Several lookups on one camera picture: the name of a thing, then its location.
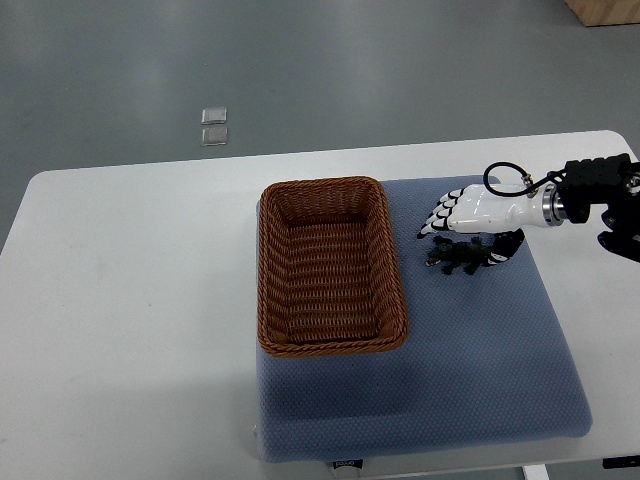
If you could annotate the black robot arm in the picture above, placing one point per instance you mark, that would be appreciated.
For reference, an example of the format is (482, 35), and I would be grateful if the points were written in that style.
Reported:
(614, 182)

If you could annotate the dark crocodile toy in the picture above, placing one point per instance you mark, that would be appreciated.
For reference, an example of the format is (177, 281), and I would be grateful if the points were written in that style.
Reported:
(470, 255)

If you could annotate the brown wicker basket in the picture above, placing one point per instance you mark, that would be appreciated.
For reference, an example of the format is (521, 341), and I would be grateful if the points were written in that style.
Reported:
(328, 277)

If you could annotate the upper metal floor plate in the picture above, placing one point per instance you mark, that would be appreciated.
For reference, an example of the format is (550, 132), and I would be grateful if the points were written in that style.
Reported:
(214, 115)

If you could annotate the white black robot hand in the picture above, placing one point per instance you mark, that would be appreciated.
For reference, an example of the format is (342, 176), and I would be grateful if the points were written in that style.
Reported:
(495, 219)

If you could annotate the black table control panel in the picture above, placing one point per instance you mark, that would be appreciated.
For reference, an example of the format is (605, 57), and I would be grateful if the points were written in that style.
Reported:
(632, 461)

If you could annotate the blue foam cushion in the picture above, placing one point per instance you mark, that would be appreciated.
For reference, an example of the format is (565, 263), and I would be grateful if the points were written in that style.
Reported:
(485, 362)

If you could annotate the wooden box corner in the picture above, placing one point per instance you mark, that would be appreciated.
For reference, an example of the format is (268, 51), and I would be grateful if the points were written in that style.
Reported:
(593, 13)

